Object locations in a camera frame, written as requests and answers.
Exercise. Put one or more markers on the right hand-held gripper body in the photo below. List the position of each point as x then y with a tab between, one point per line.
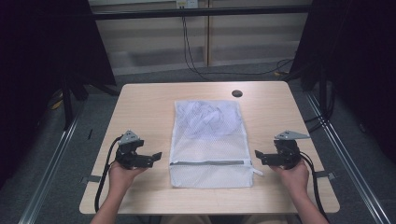
288	152

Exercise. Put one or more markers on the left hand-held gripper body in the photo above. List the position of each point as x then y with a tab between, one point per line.
129	152

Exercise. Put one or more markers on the white mesh laundry bag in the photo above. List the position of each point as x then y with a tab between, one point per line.
210	174

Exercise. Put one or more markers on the person's right hand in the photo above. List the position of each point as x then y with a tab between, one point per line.
295	179

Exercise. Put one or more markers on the person's left hand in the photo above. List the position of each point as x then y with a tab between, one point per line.
120	179

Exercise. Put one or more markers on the grey tape strip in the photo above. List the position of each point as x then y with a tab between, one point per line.
93	179
323	174

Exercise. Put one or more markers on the white crumpled garment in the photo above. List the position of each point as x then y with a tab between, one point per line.
205	118

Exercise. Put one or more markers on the black table grommet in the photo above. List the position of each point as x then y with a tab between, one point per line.
237	93

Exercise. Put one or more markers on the person's legs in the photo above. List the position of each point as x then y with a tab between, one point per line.
186	219

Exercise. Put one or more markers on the black stand leg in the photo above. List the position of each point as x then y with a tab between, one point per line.
67	105

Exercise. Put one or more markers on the black curtain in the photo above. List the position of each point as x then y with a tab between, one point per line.
358	62
37	62

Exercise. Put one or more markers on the black horizontal metal bar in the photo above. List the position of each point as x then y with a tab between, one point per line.
202	12

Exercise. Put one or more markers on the metal floor rail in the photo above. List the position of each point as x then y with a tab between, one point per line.
351	168
46	174

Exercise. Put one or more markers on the white wall power outlet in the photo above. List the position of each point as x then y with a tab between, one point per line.
186	3

